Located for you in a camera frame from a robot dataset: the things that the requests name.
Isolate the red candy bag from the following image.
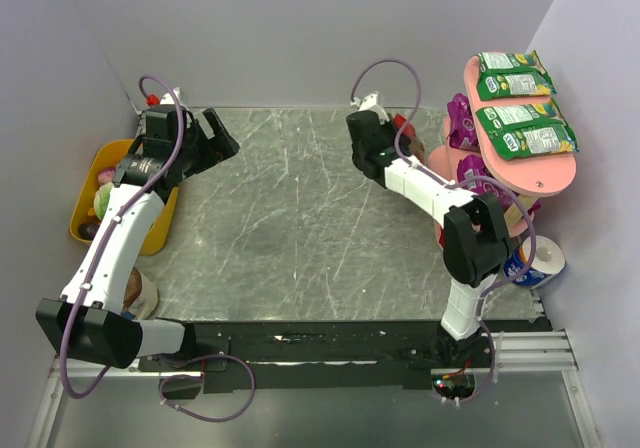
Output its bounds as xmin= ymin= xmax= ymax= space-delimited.
xmin=434 ymin=222 xmax=445 ymax=250
xmin=393 ymin=113 xmax=426 ymax=163

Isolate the purple candy bag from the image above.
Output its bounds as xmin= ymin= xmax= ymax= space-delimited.
xmin=456 ymin=154 xmax=512 ymax=211
xmin=447 ymin=93 xmax=480 ymax=152

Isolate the green candy bag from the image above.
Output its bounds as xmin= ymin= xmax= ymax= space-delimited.
xmin=476 ymin=50 xmax=556 ymax=101
xmin=475 ymin=99 xmax=579 ymax=160

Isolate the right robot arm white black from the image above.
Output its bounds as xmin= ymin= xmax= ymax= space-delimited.
xmin=346 ymin=110 xmax=509 ymax=341

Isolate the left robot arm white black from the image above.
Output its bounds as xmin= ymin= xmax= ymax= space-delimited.
xmin=36 ymin=105 xmax=240 ymax=368

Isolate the pink three-tier shelf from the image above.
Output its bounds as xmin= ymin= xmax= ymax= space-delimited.
xmin=427 ymin=56 xmax=576 ymax=208

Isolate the yellow basket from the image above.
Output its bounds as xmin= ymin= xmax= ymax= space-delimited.
xmin=69 ymin=139 xmax=180 ymax=256

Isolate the purple toy onion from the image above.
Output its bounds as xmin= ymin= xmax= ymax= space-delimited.
xmin=97 ymin=167 xmax=116 ymax=185

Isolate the green toy cabbage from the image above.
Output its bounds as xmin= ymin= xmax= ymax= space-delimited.
xmin=93 ymin=182 xmax=114 ymax=220

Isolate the purple toy eggplant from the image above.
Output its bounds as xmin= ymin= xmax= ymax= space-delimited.
xmin=78 ymin=222 xmax=100 ymax=241

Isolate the beige cloth bag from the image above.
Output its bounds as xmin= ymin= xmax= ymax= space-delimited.
xmin=121 ymin=268 xmax=159 ymax=321

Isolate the toilet paper roll blue wrapper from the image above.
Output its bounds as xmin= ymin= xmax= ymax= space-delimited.
xmin=503 ymin=235 xmax=566 ymax=289

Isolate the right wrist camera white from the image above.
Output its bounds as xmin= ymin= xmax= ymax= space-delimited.
xmin=350 ymin=91 xmax=390 ymax=124

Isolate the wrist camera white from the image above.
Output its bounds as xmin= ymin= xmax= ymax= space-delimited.
xmin=350 ymin=91 xmax=390 ymax=124
xmin=145 ymin=89 xmax=184 ymax=115

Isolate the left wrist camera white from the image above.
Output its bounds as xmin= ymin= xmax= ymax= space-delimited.
xmin=145 ymin=89 xmax=184 ymax=115

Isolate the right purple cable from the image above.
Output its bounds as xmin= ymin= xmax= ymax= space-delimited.
xmin=349 ymin=58 xmax=536 ymax=409

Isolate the aluminium frame rail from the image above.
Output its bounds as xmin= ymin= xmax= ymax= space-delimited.
xmin=47 ymin=330 xmax=579 ymax=379

